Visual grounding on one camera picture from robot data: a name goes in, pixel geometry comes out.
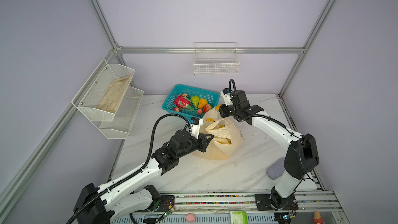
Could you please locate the red dragon fruit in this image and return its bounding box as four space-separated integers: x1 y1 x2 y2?
174 95 191 108

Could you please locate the beige cloth in shelf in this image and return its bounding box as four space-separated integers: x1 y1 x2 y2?
97 76 132 114

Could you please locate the white wire wall basket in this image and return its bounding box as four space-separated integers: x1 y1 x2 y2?
193 42 240 76

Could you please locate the green pear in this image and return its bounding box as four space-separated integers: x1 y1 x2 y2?
190 95 201 107

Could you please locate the beige plastic bag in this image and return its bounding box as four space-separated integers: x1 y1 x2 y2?
192 105 243 160

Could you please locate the yellow banana bunch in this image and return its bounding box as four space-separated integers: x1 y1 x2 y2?
214 138 232 145

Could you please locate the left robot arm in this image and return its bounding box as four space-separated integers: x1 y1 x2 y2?
68 115 214 224

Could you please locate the green box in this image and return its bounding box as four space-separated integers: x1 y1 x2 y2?
230 211 248 224

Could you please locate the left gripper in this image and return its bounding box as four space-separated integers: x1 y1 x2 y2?
177 133 213 159

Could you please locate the white mesh lower shelf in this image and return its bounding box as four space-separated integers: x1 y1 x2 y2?
99 87 144 140

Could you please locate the white mesh upper shelf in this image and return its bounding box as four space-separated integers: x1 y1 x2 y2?
72 60 135 122

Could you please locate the aluminium front rail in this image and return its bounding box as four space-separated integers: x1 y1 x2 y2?
110 189 350 224

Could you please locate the pink pig toy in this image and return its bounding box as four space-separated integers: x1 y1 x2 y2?
185 214 197 223

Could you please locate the grey sponge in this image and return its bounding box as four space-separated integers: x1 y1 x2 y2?
266 158 285 180

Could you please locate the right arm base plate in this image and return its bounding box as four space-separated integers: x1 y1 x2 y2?
255 194 299 211

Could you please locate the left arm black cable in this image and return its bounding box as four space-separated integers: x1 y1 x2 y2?
65 113 190 224

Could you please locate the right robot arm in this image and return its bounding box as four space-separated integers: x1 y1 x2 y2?
219 88 320 202

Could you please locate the orange mango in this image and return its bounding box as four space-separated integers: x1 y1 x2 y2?
198 99 208 109

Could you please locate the white mesh shelf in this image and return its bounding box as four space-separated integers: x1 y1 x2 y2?
99 87 144 140
72 60 135 122

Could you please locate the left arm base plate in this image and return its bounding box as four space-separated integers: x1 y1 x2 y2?
156 195 175 213

